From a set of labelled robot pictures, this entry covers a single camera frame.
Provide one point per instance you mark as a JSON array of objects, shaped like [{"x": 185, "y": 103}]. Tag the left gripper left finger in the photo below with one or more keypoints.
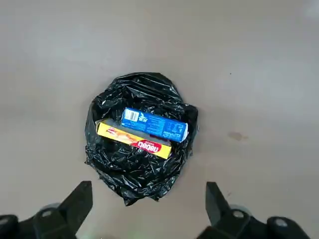
[{"x": 67, "y": 214}]

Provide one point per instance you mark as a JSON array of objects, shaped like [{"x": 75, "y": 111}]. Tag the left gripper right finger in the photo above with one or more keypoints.
[{"x": 224, "y": 216}]

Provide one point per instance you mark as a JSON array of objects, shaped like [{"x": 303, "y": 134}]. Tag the blue cookie box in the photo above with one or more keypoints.
[{"x": 154, "y": 124}]

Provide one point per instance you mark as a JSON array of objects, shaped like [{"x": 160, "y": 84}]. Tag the yellow wafer box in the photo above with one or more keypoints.
[{"x": 132, "y": 139}]

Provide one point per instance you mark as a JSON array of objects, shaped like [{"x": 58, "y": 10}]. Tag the black plastic bag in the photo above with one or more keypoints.
[{"x": 139, "y": 169}]

